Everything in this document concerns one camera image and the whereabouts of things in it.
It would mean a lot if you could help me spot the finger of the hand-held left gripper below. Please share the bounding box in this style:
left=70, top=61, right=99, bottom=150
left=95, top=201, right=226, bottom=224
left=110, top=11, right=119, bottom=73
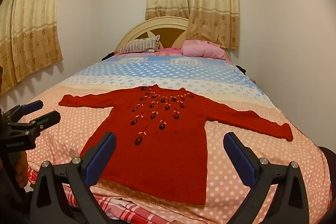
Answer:
left=5, top=100, right=44, bottom=123
left=28, top=111, right=62, bottom=133

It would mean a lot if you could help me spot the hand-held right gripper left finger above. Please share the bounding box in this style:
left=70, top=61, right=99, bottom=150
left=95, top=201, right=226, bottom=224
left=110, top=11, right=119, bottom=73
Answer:
left=30, top=132, right=117, bottom=224

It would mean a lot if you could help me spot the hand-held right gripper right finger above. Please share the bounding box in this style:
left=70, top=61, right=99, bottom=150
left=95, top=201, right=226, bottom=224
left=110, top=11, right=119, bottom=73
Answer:
left=223, top=132, right=310, bottom=224

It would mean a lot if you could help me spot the red embroidered knit sweater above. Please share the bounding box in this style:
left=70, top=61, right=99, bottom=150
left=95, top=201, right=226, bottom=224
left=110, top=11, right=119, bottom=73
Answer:
left=58, top=84, right=294, bottom=206

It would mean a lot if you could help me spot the red checkered cloth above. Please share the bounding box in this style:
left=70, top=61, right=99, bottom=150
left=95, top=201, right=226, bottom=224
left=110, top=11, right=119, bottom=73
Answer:
left=26, top=161, right=163, bottom=224

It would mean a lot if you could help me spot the wide beige floral curtain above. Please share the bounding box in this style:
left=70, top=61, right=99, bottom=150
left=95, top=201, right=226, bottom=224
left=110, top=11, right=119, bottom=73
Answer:
left=0, top=0, right=65, bottom=96

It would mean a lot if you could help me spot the dark clothing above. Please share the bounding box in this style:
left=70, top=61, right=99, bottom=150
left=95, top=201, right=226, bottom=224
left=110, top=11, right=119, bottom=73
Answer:
left=101, top=51, right=120, bottom=61
left=235, top=64, right=250, bottom=75

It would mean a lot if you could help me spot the dark cloth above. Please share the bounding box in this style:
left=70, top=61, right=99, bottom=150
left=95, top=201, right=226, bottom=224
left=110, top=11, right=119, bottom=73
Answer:
left=322, top=147, right=336, bottom=214

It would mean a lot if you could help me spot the polka dot bedspread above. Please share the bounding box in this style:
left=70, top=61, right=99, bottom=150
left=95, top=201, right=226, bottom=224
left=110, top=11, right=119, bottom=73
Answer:
left=8, top=52, right=332, bottom=224

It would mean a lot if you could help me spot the pink pillow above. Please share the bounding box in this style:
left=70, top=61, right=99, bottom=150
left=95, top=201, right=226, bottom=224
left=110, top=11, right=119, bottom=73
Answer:
left=182, top=40, right=227, bottom=60

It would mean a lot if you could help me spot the striped pillow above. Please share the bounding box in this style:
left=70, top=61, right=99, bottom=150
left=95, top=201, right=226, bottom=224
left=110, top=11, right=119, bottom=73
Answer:
left=118, top=35, right=161, bottom=54

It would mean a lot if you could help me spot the pink bed sheet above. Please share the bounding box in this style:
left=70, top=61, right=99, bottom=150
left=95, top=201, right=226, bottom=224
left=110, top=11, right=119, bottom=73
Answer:
left=156, top=47, right=184, bottom=56

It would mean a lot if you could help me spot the cream wooden headboard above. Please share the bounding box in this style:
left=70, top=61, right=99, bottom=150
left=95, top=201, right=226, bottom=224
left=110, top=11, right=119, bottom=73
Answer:
left=115, top=17, right=231, bottom=59

